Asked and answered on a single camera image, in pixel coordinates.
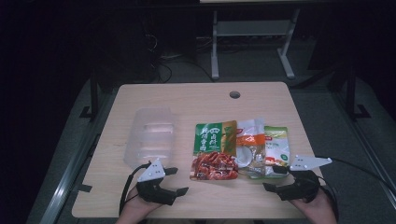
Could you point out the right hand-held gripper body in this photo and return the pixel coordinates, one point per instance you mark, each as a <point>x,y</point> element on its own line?
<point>300,183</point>

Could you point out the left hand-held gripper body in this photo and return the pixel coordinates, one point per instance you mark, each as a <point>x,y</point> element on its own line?
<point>152,186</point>

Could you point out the green and white packet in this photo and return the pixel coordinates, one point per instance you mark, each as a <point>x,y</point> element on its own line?
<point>277,144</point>

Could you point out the clear plastic container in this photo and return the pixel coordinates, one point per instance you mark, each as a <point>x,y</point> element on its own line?
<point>149,137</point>

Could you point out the orange and white clear packet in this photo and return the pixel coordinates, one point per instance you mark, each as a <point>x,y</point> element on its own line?
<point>250,140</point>

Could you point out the green and red seasoning packet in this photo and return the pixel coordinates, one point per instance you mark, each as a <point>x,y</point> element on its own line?
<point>214,155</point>

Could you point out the person's left hand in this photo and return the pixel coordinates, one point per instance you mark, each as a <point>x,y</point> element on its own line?
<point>140,210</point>

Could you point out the person's right hand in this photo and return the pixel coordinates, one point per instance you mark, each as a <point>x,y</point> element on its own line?
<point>314,210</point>

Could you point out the black tab on table edge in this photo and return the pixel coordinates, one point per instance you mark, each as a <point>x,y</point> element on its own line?
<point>84,188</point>

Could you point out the black metal stand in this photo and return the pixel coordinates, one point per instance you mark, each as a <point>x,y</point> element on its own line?
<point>351,93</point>
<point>93,93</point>

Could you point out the white metal stand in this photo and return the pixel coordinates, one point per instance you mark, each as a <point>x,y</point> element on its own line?
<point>249,29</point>

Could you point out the grey metal rail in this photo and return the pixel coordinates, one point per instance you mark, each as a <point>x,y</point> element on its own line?
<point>367,140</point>
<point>71,168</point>

